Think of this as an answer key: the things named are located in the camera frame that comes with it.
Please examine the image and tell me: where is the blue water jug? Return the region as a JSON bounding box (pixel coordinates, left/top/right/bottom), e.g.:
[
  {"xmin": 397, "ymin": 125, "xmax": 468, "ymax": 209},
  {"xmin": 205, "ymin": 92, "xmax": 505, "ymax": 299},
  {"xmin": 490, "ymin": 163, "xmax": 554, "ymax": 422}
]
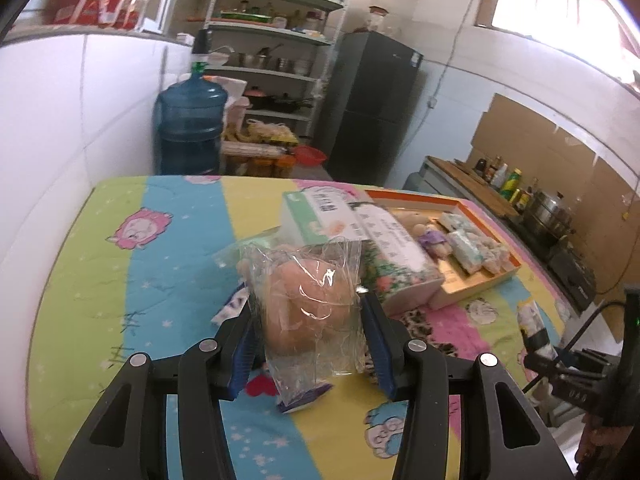
[{"xmin": 152, "ymin": 72, "xmax": 231, "ymax": 176}]

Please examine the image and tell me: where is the steel pot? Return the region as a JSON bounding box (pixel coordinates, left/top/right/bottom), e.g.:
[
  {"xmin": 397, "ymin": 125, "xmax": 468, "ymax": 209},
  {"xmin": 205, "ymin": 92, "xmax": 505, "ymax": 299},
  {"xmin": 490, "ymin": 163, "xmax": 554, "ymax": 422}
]
[{"xmin": 522, "ymin": 191, "xmax": 576, "ymax": 241}]

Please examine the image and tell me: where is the wooden cutting board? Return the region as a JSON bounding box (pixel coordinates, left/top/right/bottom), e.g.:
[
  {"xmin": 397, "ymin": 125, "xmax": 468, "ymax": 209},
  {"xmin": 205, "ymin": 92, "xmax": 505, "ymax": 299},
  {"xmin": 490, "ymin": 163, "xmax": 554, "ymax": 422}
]
[{"xmin": 430, "ymin": 156, "xmax": 521, "ymax": 218}]

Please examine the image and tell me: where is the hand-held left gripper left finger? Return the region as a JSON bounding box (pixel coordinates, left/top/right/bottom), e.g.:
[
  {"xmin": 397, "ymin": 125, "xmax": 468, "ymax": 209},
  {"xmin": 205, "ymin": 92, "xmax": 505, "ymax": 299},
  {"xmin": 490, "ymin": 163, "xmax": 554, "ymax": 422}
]
[{"xmin": 54, "ymin": 300, "xmax": 256, "ymax": 480}]

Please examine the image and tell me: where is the row of preserve jars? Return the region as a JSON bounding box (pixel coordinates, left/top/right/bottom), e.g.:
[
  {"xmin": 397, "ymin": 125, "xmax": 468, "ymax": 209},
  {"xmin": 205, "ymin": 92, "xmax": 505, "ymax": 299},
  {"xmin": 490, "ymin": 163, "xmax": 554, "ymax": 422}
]
[{"xmin": 222, "ymin": 155, "xmax": 297, "ymax": 178}]

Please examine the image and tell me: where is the pink plush toy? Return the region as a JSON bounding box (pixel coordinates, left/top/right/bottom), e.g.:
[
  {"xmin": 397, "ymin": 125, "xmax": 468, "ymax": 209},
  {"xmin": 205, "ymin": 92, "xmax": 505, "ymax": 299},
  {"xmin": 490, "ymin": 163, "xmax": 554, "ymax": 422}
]
[{"xmin": 240, "ymin": 240, "xmax": 366, "ymax": 413}]

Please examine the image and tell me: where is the long floral tissue pack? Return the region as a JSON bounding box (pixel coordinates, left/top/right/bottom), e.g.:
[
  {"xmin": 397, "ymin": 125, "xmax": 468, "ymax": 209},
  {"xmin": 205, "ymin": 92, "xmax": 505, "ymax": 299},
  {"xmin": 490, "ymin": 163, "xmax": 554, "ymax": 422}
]
[{"xmin": 352, "ymin": 204, "xmax": 446, "ymax": 317}]

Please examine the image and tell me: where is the green white tissue box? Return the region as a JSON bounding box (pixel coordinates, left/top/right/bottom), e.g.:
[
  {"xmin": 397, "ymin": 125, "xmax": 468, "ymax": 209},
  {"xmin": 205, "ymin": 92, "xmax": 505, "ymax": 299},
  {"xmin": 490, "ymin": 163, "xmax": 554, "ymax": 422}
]
[{"xmin": 280, "ymin": 187, "xmax": 371, "ymax": 248}]

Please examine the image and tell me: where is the leopard print scrunchie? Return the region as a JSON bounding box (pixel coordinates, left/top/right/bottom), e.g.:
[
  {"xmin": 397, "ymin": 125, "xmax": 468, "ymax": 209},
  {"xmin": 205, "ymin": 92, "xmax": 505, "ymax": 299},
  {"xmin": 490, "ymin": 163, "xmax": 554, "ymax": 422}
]
[{"xmin": 400, "ymin": 307, "xmax": 453, "ymax": 356}]

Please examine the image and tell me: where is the small white tissue pack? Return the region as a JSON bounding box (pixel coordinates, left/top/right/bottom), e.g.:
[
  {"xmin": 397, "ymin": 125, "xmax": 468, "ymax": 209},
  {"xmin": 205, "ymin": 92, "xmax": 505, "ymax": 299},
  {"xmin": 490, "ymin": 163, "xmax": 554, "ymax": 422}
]
[{"xmin": 439, "ymin": 211, "xmax": 476, "ymax": 235}]

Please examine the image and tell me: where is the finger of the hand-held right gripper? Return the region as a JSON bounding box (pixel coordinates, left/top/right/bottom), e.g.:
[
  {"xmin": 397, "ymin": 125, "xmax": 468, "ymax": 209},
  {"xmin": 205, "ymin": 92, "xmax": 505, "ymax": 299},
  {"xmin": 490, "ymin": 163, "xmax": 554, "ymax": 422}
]
[{"xmin": 522, "ymin": 342, "xmax": 577, "ymax": 377}]

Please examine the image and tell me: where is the black stove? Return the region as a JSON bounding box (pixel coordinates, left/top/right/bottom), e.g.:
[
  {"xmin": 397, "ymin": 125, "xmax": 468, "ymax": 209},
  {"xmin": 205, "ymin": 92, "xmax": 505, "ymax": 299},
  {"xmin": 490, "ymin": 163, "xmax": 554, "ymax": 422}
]
[{"xmin": 520, "ymin": 230, "xmax": 598, "ymax": 311}]

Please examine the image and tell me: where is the glass jar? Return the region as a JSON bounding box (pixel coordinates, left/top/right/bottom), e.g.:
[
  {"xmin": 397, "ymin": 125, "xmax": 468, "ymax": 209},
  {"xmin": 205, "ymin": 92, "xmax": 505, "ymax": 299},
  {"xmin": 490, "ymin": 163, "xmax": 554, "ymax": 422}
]
[{"xmin": 367, "ymin": 6, "xmax": 391, "ymax": 33}]

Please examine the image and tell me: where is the orange cardboard box tray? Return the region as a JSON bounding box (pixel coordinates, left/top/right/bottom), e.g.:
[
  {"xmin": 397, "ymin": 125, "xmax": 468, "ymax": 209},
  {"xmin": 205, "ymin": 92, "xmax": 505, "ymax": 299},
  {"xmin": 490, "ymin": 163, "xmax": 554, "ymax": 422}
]
[{"xmin": 365, "ymin": 189, "xmax": 523, "ymax": 311}]

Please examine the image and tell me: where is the black wok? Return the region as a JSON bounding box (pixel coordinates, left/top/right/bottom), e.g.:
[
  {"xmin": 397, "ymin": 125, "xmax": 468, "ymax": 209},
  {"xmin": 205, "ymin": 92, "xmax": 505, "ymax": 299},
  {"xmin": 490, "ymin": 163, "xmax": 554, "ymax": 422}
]
[{"xmin": 272, "ymin": 92, "xmax": 316, "ymax": 113}]

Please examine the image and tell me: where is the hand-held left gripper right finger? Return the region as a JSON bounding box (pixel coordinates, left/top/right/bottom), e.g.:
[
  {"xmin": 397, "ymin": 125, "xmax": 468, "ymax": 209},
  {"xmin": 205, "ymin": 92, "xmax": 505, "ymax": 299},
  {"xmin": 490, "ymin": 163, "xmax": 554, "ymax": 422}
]
[{"xmin": 360, "ymin": 290, "xmax": 576, "ymax": 480}]

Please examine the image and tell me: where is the black water pump dispenser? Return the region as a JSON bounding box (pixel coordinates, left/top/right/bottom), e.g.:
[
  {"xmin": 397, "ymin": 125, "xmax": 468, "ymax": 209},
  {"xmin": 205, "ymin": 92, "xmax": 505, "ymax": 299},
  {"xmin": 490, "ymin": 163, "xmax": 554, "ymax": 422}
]
[{"xmin": 192, "ymin": 29, "xmax": 213, "ymax": 73}]

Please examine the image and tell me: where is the black pan with red lid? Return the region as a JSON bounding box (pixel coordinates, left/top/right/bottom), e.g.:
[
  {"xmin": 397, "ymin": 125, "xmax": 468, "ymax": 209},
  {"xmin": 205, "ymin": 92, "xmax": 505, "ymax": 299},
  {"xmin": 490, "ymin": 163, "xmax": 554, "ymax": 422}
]
[{"xmin": 243, "ymin": 87, "xmax": 273, "ymax": 111}]

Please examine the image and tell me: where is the pink plastic jug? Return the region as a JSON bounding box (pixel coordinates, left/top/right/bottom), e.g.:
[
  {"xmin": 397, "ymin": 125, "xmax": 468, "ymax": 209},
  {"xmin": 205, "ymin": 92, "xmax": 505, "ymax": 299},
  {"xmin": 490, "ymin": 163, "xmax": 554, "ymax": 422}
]
[{"xmin": 222, "ymin": 97, "xmax": 251, "ymax": 131}]

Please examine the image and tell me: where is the red bowl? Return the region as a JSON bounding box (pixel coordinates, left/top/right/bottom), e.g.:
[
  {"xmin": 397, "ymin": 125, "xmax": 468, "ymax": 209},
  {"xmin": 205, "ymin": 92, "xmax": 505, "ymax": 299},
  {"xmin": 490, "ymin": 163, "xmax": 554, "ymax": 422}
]
[{"xmin": 291, "ymin": 146, "xmax": 326, "ymax": 166}]

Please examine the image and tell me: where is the dark fridge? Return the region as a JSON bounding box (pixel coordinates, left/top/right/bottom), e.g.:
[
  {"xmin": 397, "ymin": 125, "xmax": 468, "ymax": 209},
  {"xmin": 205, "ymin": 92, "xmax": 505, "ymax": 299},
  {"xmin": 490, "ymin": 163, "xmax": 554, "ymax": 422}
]
[{"xmin": 317, "ymin": 31, "xmax": 425, "ymax": 188}]

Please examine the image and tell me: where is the teddy bear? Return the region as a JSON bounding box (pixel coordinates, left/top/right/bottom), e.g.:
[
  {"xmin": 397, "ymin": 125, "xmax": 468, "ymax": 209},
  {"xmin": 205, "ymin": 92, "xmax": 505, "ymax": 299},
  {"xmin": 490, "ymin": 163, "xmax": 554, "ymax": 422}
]
[{"xmin": 400, "ymin": 212, "xmax": 452, "ymax": 261}]

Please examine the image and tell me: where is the cardboard wall sheet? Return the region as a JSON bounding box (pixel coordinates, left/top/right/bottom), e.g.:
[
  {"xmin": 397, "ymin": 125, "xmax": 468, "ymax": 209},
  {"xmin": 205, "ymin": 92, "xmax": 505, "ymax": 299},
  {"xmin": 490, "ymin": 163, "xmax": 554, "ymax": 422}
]
[{"xmin": 470, "ymin": 92, "xmax": 640, "ymax": 281}]

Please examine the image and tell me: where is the bright high window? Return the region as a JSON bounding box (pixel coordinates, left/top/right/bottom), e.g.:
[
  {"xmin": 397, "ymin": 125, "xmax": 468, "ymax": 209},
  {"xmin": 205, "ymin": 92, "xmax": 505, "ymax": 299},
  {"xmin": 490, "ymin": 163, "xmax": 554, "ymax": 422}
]
[{"xmin": 475, "ymin": 0, "xmax": 631, "ymax": 46}]

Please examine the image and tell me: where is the grey counter cabinet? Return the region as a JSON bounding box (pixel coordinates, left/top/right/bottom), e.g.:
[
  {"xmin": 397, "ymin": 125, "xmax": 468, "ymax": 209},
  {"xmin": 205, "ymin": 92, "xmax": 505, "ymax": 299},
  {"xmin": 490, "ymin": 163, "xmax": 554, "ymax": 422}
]
[{"xmin": 402, "ymin": 157, "xmax": 501, "ymax": 211}]

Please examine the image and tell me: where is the group of condiment bottles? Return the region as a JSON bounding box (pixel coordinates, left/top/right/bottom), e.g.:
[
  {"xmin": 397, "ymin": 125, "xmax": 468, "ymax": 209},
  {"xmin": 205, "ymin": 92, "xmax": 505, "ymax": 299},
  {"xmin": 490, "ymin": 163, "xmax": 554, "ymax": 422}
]
[{"xmin": 472, "ymin": 155, "xmax": 538, "ymax": 213}]

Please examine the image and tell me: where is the white floral scrunchie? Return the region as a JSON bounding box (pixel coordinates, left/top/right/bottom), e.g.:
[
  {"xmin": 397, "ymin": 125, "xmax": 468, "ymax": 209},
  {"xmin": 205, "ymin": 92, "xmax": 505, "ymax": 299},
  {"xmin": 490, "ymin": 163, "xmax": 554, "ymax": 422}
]
[{"xmin": 479, "ymin": 237, "xmax": 512, "ymax": 275}]

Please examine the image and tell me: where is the white metal shelf rack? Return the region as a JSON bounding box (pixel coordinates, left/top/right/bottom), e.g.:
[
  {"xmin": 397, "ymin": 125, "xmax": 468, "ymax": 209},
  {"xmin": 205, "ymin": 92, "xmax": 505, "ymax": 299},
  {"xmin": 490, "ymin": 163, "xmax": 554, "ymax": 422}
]
[{"xmin": 202, "ymin": 0, "xmax": 351, "ymax": 141}]

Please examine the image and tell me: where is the colourful cartoon blanket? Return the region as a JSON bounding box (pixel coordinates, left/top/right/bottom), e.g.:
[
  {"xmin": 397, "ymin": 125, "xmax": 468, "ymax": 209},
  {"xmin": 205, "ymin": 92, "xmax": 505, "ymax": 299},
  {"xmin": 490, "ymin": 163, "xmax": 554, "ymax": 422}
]
[{"xmin": 25, "ymin": 175, "xmax": 576, "ymax": 480}]

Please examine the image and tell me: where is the green tissue pack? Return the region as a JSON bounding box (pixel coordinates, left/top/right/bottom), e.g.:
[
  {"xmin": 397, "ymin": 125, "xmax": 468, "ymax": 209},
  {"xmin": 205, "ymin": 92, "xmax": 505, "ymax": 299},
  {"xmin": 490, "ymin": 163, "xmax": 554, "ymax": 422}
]
[{"xmin": 446, "ymin": 230, "xmax": 486, "ymax": 276}]

